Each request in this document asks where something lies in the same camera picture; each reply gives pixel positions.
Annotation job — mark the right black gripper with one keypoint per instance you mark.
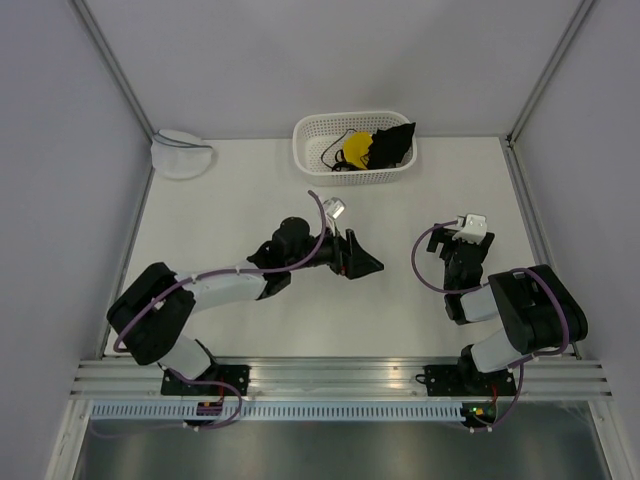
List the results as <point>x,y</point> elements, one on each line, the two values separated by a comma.
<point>443,235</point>

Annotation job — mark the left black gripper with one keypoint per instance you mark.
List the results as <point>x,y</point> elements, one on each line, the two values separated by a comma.
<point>358,264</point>

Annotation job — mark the black lace bra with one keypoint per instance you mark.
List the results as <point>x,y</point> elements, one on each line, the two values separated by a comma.
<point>389,146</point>

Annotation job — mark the yellow bra black trim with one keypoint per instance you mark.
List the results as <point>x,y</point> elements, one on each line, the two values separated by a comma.
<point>348,153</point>

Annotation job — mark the round white mesh laundry bag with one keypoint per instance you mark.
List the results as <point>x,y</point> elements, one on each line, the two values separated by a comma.
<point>179,155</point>

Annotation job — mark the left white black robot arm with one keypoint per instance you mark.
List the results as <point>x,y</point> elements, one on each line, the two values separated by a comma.
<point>150,316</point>

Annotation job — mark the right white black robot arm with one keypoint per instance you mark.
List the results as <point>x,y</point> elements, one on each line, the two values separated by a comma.
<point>539,316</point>

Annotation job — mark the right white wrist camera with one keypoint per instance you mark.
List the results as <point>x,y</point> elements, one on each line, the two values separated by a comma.
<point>471,228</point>

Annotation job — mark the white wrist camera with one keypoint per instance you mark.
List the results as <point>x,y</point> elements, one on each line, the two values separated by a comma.
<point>333,208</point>
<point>471,228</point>

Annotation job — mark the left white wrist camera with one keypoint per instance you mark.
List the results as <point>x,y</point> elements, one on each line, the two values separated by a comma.
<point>333,208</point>

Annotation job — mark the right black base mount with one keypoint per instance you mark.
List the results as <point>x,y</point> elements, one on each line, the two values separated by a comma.
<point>442,380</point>

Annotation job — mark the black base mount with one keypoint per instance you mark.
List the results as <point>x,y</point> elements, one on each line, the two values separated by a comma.
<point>442,380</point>
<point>227,377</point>

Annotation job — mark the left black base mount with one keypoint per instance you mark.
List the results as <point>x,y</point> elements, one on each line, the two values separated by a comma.
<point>227,377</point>

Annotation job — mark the white slotted cable duct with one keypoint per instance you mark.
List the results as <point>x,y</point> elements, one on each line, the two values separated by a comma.
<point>279,410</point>

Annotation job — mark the right aluminium frame post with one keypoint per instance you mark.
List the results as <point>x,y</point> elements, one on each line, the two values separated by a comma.
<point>569,35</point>

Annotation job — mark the aluminium frame post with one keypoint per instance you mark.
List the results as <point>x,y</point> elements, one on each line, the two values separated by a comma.
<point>88,20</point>
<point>569,35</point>

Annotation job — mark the aluminium mounting rail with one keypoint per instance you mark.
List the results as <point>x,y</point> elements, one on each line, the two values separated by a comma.
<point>551,379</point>

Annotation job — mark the left aluminium frame post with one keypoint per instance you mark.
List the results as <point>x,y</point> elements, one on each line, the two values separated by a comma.
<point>88,20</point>

